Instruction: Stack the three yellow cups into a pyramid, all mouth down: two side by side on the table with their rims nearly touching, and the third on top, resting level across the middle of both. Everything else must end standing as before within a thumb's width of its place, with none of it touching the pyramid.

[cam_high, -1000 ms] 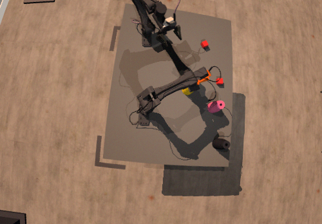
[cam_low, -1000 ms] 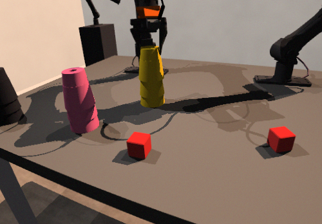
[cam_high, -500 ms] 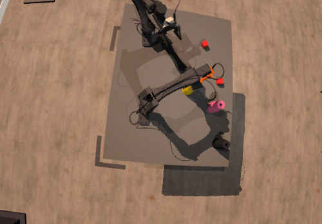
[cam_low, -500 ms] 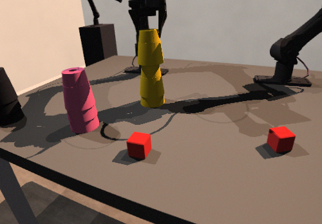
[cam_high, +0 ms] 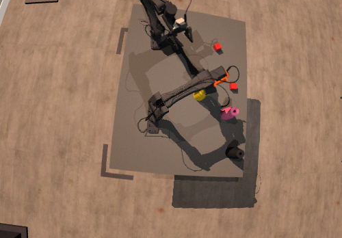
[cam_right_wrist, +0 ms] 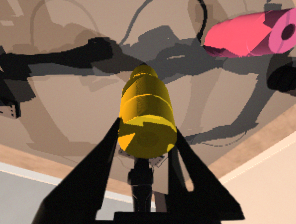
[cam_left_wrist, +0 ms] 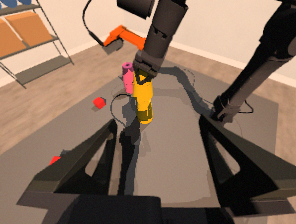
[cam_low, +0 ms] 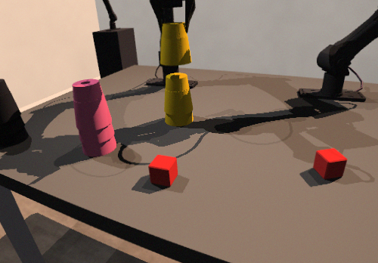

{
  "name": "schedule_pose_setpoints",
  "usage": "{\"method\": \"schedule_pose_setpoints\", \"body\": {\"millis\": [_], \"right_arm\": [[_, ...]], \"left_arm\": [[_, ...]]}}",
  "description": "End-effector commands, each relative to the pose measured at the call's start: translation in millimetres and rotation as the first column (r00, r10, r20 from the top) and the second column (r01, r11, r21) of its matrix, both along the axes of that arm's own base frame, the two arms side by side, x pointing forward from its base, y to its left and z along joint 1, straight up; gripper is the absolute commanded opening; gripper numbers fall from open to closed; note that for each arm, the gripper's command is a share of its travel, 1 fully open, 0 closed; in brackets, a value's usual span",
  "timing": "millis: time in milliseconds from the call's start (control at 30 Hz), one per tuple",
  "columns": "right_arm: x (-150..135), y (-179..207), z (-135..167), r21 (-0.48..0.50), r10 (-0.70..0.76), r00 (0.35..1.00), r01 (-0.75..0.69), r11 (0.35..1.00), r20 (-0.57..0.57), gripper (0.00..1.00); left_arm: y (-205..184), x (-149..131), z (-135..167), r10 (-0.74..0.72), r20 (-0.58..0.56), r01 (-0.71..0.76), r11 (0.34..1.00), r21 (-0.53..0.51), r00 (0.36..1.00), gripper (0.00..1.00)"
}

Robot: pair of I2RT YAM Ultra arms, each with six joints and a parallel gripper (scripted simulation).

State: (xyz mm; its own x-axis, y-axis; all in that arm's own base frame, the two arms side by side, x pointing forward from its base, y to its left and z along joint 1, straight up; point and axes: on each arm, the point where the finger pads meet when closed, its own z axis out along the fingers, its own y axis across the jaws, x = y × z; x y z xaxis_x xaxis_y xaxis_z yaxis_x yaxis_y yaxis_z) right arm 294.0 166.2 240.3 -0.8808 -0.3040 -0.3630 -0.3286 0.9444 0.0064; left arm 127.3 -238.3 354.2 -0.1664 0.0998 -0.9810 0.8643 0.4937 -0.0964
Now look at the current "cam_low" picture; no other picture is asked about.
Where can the yellow cup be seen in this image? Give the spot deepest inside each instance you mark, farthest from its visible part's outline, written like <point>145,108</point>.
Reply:
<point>177,95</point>
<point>179,120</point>
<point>175,49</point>

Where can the red cube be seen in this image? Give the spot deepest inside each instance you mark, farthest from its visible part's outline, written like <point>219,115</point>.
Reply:
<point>163,170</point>
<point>329,163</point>

